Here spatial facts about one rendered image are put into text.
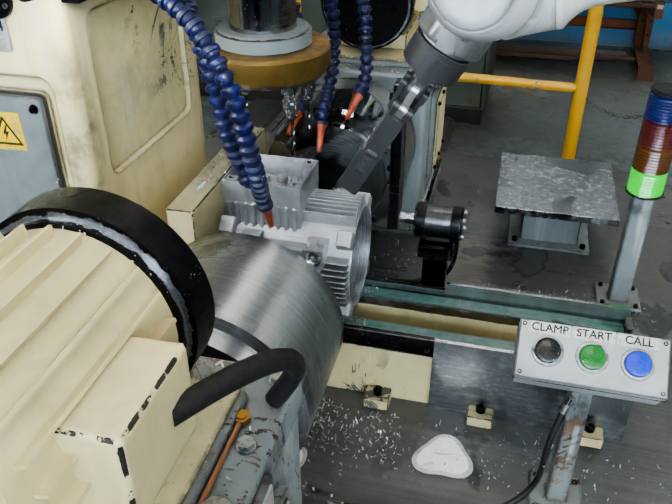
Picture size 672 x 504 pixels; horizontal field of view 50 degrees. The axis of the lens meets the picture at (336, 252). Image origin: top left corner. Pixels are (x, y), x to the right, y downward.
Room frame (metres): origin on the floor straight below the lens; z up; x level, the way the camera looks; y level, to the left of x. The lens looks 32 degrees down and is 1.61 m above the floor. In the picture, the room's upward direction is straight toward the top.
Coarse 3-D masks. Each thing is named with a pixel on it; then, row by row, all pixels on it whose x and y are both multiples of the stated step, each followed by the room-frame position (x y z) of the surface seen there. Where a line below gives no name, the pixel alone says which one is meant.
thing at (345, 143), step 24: (336, 96) 1.23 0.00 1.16; (384, 96) 1.28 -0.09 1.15; (288, 120) 1.19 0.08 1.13; (312, 120) 1.18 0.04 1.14; (336, 120) 1.17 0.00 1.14; (360, 120) 1.16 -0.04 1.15; (288, 144) 1.18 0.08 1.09; (312, 144) 1.17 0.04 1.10; (336, 144) 1.16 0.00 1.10; (408, 144) 1.23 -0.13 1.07; (336, 168) 1.16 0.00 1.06; (384, 168) 1.14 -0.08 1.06; (408, 168) 1.22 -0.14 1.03; (384, 192) 1.14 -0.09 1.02; (384, 216) 1.15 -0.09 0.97
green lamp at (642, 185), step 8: (632, 168) 1.12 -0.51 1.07; (632, 176) 1.12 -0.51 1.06; (640, 176) 1.10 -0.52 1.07; (648, 176) 1.09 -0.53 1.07; (656, 176) 1.09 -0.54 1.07; (664, 176) 1.10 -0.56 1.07; (632, 184) 1.11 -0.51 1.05; (640, 184) 1.10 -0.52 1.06; (648, 184) 1.09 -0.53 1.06; (656, 184) 1.09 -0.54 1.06; (664, 184) 1.10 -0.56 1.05; (632, 192) 1.11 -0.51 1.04; (640, 192) 1.10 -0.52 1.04; (648, 192) 1.09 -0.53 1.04; (656, 192) 1.09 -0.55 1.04
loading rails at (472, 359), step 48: (384, 288) 0.99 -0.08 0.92; (432, 288) 0.97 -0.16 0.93; (480, 288) 0.96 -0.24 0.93; (384, 336) 0.86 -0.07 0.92; (432, 336) 0.86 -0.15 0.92; (480, 336) 0.92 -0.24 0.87; (336, 384) 0.87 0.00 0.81; (384, 384) 0.86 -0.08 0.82; (432, 384) 0.83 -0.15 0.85; (480, 384) 0.81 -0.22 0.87; (528, 384) 0.79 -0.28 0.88
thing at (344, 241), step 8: (360, 192) 1.00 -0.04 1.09; (368, 200) 0.99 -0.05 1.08; (224, 216) 0.93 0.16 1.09; (232, 216) 0.92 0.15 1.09; (224, 224) 0.92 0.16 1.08; (232, 224) 0.92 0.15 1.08; (224, 232) 0.91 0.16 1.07; (232, 232) 0.91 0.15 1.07; (344, 232) 0.88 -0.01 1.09; (352, 232) 0.88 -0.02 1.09; (336, 240) 0.87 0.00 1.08; (344, 240) 0.87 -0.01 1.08; (352, 240) 0.88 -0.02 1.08; (344, 248) 0.87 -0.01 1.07; (368, 264) 1.00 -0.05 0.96; (344, 312) 0.87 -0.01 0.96
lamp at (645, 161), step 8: (640, 152) 1.11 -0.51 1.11; (648, 152) 1.10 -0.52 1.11; (656, 152) 1.09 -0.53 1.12; (664, 152) 1.09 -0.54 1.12; (640, 160) 1.11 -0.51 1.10; (648, 160) 1.10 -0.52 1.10; (656, 160) 1.09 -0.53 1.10; (664, 160) 1.09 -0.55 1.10; (640, 168) 1.11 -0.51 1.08; (648, 168) 1.10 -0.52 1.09; (656, 168) 1.09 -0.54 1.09; (664, 168) 1.09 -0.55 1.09
